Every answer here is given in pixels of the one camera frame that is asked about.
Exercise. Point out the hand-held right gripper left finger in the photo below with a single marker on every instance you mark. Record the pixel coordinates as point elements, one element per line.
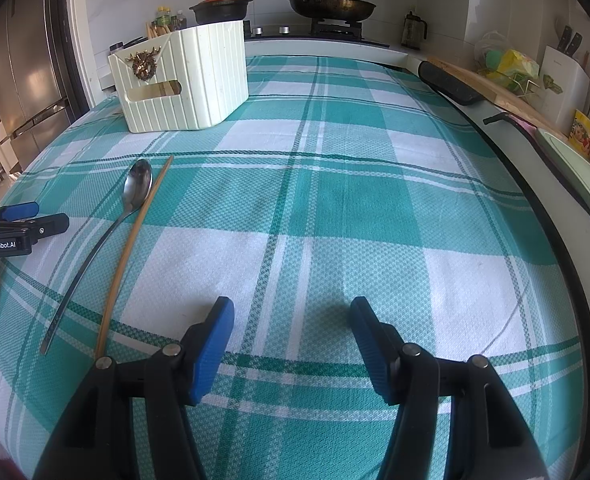
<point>210,355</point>

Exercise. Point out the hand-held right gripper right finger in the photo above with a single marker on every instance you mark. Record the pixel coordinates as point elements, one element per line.
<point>372,355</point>

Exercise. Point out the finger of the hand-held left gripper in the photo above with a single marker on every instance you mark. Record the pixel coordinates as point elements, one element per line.
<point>22,210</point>
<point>50,224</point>

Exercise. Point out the white ribbed storage box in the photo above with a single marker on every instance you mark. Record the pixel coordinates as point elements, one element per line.
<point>195,85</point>

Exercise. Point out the stainless steel refrigerator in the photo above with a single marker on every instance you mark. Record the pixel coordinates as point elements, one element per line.
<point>30,60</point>

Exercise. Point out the teal plaid tablecloth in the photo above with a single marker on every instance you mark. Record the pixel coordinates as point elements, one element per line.
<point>300,200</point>

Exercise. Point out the small black cap jar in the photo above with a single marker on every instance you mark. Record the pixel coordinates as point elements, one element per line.
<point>116,49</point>

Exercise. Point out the yellow cap condiment bottle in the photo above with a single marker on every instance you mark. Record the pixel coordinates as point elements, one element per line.
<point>163,17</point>

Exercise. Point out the dark sauce bottle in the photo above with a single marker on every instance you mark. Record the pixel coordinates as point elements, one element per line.
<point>179,20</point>

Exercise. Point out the black clay pot red lid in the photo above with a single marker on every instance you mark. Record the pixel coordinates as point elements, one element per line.
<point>220,10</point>

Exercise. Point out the light green cutting board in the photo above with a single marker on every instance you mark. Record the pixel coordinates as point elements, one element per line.
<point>580,175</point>

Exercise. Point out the black oblong pad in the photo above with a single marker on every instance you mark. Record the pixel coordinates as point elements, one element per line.
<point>450,82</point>

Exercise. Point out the wooden cutting board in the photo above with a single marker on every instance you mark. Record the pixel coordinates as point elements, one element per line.
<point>505,95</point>

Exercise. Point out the yellow printed cup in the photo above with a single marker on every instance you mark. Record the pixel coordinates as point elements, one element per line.
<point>585,132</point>

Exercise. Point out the white knife block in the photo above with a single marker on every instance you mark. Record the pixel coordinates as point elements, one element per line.
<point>565,95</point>

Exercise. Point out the yellow plastic bag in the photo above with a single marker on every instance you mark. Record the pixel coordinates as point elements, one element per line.
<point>517,65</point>

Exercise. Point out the glass pitcher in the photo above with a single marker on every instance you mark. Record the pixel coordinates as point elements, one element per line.
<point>414,31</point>

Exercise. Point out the green and white plastic bag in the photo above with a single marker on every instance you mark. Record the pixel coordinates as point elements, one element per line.
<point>490,50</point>

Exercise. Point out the black gas stove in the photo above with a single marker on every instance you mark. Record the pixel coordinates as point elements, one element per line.
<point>315,32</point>

